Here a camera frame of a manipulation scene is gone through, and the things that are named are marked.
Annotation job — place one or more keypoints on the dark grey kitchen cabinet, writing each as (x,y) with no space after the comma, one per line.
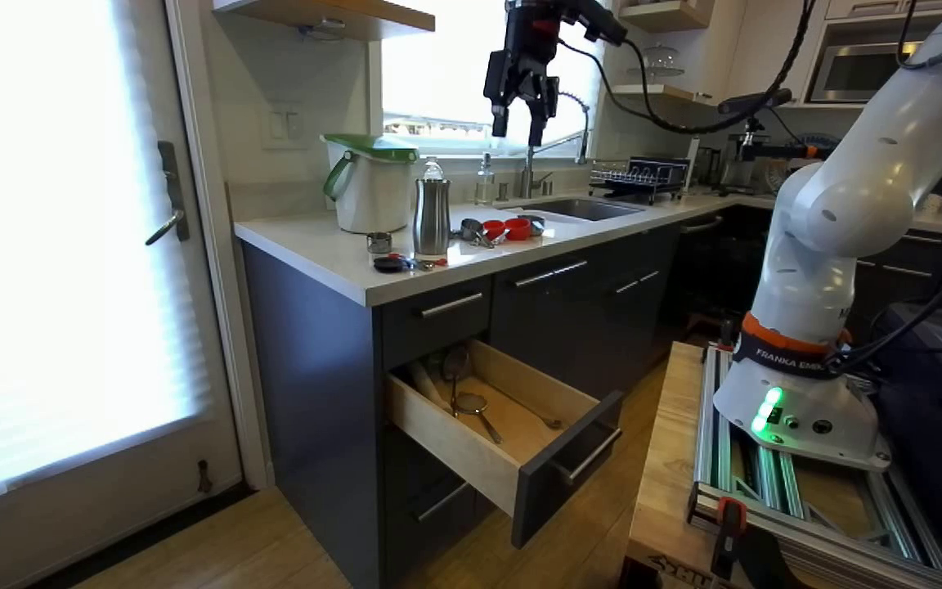
(309,362)

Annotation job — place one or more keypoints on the white wall switch plate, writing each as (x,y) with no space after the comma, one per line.
(287,124)

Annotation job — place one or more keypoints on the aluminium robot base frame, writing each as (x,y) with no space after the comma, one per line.
(787,493)

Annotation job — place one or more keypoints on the open wooden drawer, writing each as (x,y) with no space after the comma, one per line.
(458,447)

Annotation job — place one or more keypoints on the wooden wall shelf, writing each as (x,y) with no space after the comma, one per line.
(351,13)

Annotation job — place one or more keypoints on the stainless steel pitcher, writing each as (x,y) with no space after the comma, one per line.
(430,225)

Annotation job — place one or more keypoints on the chrome kitchen faucet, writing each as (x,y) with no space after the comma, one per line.
(585,119)

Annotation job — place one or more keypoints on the small red measuring cup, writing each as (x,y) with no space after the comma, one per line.
(495,229)

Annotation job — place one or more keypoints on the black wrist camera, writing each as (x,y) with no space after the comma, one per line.
(598,19)

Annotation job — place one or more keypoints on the clear soap bottle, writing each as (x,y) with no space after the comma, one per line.
(484,182)

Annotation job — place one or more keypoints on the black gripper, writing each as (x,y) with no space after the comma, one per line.
(532,66)

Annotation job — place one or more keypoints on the red black clamp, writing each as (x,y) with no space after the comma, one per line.
(727,535)

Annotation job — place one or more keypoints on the dark blue box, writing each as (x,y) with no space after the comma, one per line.
(941,435)

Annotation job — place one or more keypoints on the stainless steel microwave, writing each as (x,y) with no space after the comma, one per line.
(875,66)

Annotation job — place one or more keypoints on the door floor bolt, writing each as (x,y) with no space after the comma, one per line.
(203,475)

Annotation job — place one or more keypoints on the kitchen window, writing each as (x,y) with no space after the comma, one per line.
(440,75)

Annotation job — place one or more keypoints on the small black round object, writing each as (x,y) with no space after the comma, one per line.
(389,264)

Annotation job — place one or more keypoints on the black dish rack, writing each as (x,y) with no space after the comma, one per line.
(645,178)

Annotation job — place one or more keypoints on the wooden platform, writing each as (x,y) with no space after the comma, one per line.
(670,479)

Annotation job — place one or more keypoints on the black camera on stand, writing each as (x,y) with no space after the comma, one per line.
(755,105)

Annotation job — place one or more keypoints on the wooden kitchen utensil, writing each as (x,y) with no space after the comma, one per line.
(428,384)

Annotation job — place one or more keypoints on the small steel measuring cup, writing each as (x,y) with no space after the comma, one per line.
(469,229)

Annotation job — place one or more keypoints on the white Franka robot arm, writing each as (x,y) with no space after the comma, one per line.
(853,183)

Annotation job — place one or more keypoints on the white glass door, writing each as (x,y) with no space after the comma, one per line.
(56,273)

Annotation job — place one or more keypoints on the dark metal kitchen utensil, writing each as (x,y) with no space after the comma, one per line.
(456,365)

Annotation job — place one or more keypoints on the large red measuring cup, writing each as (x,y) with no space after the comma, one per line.
(525,227)

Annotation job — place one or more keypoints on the kitchen sink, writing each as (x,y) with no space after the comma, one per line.
(586,206)

